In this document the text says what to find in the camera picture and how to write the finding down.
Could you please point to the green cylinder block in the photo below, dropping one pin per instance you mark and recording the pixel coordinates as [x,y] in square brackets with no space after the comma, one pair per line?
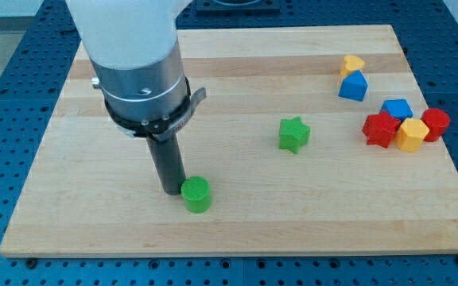
[196,193]

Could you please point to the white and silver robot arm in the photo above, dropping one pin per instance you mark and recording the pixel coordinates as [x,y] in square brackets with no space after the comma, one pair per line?
[134,48]

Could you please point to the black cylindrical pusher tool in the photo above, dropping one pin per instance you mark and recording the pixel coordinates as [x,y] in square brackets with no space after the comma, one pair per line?
[168,163]

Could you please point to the green star block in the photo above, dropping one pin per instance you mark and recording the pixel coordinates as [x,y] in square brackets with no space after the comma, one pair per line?
[293,134]

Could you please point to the light wooden board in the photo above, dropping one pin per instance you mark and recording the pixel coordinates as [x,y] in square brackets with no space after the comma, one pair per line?
[93,191]

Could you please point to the blue triangle block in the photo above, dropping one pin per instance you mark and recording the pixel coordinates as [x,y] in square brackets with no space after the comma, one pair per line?
[354,86]

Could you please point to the yellow heart block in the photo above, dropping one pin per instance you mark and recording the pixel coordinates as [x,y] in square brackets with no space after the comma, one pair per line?
[351,63]

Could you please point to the red star block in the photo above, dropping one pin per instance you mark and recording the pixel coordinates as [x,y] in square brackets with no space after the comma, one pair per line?
[380,129]

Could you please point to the blue pentagon block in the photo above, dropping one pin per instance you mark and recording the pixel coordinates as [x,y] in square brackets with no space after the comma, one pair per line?
[397,108]

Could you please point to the yellow hexagon block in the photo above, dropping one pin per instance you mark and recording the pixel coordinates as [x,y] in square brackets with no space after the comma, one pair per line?
[410,135]

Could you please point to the red cylinder block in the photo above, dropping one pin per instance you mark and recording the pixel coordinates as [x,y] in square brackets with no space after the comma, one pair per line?
[437,121]

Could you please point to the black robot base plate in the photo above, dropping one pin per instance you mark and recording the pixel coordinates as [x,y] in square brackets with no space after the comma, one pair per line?
[220,7]

